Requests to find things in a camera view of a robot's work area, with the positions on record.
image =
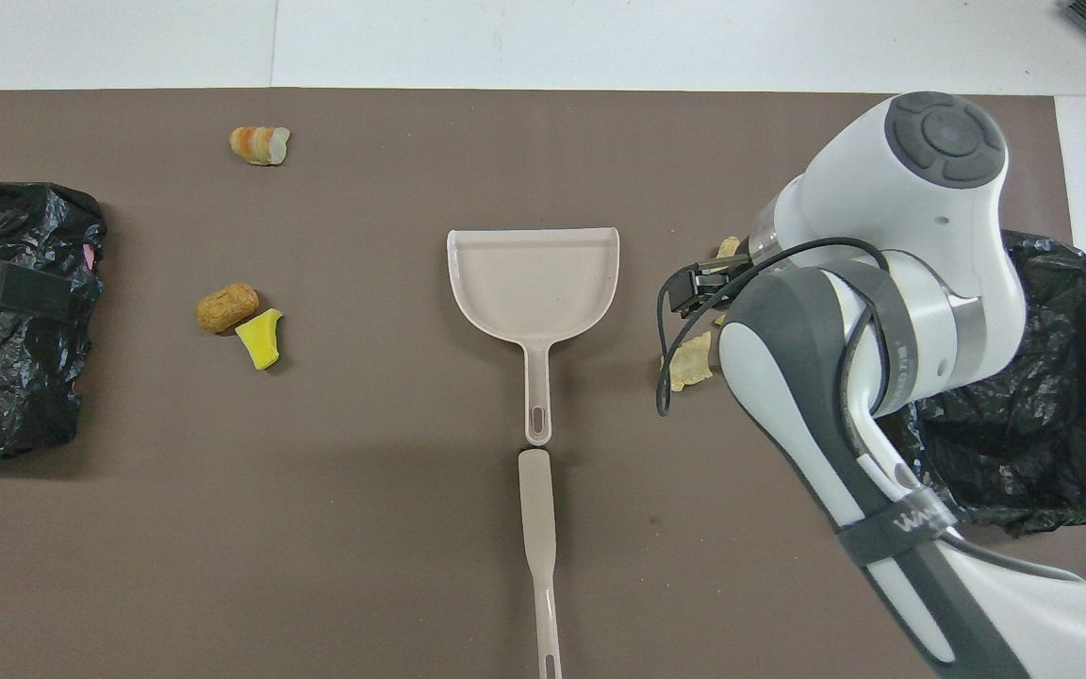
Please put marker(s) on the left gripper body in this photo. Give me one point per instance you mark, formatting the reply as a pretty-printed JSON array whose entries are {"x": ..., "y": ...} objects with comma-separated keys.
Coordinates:
[{"x": 15, "y": 288}]

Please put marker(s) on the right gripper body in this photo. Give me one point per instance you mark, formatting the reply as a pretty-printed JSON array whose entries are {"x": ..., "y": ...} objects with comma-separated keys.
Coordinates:
[{"x": 703, "y": 292}]

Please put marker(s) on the beige bread chunk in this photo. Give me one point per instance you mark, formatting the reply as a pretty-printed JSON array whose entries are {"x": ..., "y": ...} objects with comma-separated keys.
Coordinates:
[
  {"x": 728, "y": 247},
  {"x": 691, "y": 370}
]

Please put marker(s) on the beige plastic dustpan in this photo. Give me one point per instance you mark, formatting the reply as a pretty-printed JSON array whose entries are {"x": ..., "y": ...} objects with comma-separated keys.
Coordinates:
[{"x": 534, "y": 283}]

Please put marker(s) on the brown bread roll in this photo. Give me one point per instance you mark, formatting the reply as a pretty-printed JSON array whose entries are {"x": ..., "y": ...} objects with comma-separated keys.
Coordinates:
[{"x": 226, "y": 308}]

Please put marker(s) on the yellow sponge piece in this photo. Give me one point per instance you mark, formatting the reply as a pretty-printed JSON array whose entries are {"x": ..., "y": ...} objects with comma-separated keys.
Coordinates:
[{"x": 260, "y": 341}]

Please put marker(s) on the beige brush with black bristles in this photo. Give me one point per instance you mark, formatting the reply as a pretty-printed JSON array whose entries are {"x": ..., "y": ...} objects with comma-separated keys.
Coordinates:
[{"x": 537, "y": 509}]

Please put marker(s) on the orange striped bread piece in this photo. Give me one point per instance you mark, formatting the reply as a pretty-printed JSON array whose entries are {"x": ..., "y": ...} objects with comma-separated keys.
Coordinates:
[{"x": 258, "y": 145}]

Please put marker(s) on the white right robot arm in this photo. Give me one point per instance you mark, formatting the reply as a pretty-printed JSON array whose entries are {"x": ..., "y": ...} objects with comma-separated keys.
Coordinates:
[{"x": 882, "y": 189}]

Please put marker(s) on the black bag lined bin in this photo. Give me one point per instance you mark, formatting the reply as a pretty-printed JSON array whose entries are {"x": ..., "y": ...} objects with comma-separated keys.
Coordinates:
[
  {"x": 15, "y": 396},
  {"x": 1052, "y": 424}
]

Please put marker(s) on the brown table mat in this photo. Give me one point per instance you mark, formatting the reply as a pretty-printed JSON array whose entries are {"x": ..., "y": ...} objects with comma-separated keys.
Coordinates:
[{"x": 317, "y": 566}]

